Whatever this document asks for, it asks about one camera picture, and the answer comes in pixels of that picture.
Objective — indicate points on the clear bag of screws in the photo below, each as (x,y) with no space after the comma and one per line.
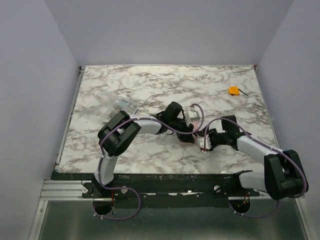
(122,104)

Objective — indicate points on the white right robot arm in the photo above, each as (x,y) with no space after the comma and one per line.
(283,175)

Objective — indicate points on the aluminium frame rail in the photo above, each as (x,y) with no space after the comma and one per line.
(42,204)

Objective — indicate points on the pink folding umbrella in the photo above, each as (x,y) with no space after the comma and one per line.
(192,133)

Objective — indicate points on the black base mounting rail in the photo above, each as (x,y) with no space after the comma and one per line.
(168,190)

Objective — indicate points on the yellow tape measure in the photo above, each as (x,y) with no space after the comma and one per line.
(235,91)

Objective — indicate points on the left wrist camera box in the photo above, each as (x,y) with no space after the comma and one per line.
(191,116)

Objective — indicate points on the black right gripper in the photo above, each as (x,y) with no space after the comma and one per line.
(213,139)

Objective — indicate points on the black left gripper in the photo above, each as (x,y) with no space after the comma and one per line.
(183,127)

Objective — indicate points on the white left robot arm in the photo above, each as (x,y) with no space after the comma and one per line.
(119,132)

